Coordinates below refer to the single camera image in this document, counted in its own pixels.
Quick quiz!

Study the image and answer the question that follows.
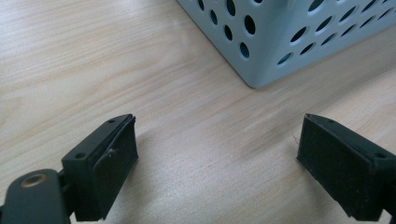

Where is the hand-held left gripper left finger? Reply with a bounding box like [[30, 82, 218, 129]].
[[61, 113, 140, 222]]

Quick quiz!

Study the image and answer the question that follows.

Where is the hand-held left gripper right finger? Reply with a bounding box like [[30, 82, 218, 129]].
[[296, 113, 396, 222]]

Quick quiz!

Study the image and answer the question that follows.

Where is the grey perforated storage basket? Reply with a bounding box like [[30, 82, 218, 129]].
[[176, 0, 396, 90]]

